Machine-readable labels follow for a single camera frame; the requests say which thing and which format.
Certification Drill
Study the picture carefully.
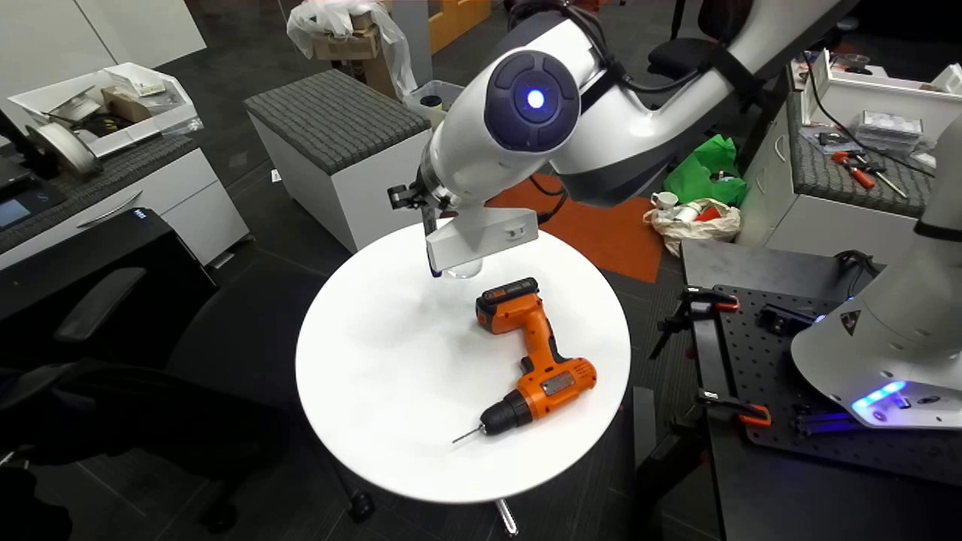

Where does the white plastic bag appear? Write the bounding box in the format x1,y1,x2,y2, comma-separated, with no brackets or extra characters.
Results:
281,0,420,103

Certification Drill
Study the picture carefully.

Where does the black office chair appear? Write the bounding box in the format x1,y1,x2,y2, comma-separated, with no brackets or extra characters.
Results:
0,205,339,534

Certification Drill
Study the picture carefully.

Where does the white cabinet with grey cushion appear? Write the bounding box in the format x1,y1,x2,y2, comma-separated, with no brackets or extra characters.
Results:
242,67,446,251

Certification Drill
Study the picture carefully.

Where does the white desk with dark top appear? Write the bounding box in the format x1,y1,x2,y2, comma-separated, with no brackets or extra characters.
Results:
0,122,252,274

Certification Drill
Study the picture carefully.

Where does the grey tape roll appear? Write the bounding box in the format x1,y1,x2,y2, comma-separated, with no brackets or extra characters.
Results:
28,117,101,182

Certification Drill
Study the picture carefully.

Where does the red handled screwdriver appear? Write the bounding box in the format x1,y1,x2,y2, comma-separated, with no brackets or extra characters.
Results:
829,148,881,192

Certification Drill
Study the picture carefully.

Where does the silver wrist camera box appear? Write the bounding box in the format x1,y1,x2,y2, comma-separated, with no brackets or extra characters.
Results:
423,209,536,278

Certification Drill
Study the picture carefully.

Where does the white cabinet with tools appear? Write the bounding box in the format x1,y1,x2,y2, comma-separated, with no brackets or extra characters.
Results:
740,100,962,265

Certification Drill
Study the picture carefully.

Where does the green bag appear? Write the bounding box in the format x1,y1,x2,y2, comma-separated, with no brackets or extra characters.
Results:
662,131,752,209

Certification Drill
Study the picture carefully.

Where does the orange floor mat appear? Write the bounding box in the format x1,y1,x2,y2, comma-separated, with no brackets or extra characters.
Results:
483,173,666,286

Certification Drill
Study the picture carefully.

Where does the black perforated robot table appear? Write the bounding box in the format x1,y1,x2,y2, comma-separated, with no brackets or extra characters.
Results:
679,238,962,541

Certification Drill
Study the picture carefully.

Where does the white tray box with clutter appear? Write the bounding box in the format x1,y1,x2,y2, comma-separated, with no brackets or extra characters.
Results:
5,59,204,163

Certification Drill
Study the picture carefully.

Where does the small black block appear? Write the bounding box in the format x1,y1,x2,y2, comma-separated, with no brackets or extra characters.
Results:
753,301,820,340

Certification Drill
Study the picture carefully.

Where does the small cardboard box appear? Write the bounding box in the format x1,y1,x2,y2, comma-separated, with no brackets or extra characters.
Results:
308,28,385,67

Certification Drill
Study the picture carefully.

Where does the silver table leg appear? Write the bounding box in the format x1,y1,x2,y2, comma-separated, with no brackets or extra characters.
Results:
490,495,524,541

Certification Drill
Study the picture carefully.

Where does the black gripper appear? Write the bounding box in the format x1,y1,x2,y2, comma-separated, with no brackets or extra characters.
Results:
385,163,457,241

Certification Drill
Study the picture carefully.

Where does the clear plastic storage bin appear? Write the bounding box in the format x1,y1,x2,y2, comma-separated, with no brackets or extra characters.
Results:
404,75,469,128

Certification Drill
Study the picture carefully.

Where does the white cloth bag with red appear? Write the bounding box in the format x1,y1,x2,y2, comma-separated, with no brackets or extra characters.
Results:
640,189,746,257

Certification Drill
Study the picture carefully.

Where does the yellow cabinet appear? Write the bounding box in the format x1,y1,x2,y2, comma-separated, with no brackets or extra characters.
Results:
427,0,497,57

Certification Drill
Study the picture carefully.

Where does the black orange bar clamp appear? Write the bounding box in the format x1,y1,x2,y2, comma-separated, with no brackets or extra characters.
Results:
645,286,746,359
693,383,775,435

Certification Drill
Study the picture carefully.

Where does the large white open box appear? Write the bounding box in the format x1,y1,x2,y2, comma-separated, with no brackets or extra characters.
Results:
784,46,962,136

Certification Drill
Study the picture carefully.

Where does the orange black cordless drill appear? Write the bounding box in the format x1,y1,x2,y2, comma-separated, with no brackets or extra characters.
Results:
447,274,602,448

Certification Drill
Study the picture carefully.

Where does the small white box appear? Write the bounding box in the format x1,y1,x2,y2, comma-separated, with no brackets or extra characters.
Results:
851,108,927,154

